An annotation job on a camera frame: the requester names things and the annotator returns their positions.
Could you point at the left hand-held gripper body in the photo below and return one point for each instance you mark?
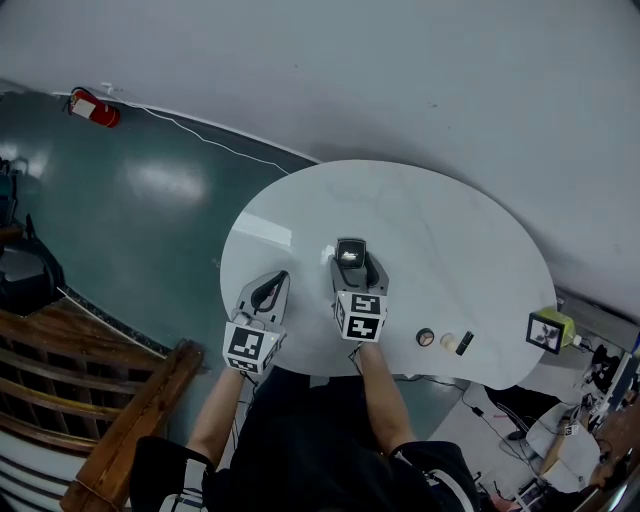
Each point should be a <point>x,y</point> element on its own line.
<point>247,347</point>

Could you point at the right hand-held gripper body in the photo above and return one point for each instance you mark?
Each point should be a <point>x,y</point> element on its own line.
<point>360,315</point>

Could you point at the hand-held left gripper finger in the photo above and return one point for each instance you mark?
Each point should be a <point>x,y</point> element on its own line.
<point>247,295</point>
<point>283,302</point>

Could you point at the square black compact case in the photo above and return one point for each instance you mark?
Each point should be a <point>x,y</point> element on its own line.
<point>350,252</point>

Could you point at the small round silver tin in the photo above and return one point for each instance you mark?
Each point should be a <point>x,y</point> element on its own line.
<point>425,337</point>

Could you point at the small beige ball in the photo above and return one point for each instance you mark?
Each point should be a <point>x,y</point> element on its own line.
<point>448,341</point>

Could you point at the small black rectangular stick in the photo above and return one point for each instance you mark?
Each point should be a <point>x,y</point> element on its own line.
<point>464,343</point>

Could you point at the person's right forearm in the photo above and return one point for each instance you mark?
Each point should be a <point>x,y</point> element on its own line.
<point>385,405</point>

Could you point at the person's left forearm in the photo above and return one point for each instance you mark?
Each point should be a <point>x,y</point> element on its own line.
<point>215,420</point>

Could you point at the white round table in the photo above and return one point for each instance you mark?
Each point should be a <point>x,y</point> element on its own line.
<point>450,250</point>

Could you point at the person's black trousers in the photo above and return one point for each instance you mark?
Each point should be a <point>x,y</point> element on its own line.
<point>310,400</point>

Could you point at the person's black shirt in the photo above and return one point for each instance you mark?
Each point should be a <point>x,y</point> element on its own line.
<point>310,465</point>

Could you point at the wooden staircase railing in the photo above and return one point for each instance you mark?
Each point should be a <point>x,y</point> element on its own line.
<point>100,400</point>

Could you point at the black framed picture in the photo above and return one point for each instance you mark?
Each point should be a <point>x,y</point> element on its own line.
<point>545,333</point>

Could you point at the black office chair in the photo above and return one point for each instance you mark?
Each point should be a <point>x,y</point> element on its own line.
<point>30,270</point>

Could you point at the grey wooden cabinet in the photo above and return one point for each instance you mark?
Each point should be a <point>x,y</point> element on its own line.
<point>600,320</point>

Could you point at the red fire extinguisher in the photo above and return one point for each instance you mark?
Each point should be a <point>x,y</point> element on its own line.
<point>95,110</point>

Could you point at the white wall outlet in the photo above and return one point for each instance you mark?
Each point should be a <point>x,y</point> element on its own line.
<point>111,87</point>

